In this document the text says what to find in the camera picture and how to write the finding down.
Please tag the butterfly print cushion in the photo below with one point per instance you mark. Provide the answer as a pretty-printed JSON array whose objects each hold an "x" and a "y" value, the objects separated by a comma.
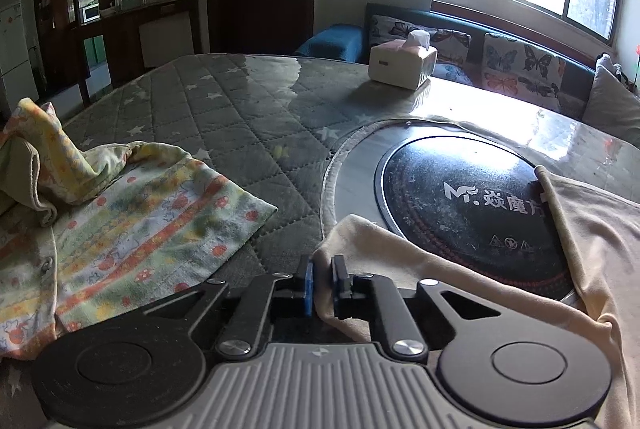
[
  {"x": 425, "y": 41},
  {"x": 525, "y": 64}
]

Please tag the blue corner sofa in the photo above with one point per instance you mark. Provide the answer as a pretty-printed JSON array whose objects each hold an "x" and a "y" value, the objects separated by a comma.
[{"x": 335, "y": 41}]

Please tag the colourful printed baby garment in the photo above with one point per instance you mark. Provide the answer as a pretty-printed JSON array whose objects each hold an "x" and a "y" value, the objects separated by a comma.
[{"x": 150, "y": 219}]

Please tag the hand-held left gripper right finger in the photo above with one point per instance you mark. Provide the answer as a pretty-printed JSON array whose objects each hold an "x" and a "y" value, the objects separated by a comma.
[{"x": 339, "y": 289}]

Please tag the white tissue box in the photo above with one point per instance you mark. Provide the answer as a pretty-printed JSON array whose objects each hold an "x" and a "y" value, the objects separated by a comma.
[{"x": 400, "y": 64}]

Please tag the dark wooden shelf cabinet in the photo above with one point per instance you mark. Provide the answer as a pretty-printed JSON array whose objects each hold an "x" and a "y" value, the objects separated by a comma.
[{"x": 125, "y": 34}]

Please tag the plain pale pillow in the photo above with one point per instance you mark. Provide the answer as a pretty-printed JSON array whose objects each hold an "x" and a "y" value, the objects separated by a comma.
[{"x": 612, "y": 104}]

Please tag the beige garment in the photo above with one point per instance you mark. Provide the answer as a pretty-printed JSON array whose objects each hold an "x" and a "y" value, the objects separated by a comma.
[{"x": 590, "y": 229}]

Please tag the white board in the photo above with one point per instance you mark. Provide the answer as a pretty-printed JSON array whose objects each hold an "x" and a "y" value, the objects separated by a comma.
[{"x": 165, "y": 43}]

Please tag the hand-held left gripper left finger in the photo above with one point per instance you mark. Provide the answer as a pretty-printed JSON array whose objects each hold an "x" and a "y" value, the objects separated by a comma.
[{"x": 307, "y": 284}]

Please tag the black round induction cooker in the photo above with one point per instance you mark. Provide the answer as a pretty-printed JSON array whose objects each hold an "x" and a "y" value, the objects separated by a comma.
[{"x": 450, "y": 169}]

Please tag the white microwave oven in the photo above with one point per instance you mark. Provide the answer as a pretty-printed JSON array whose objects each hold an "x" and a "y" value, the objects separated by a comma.
[{"x": 91, "y": 13}]

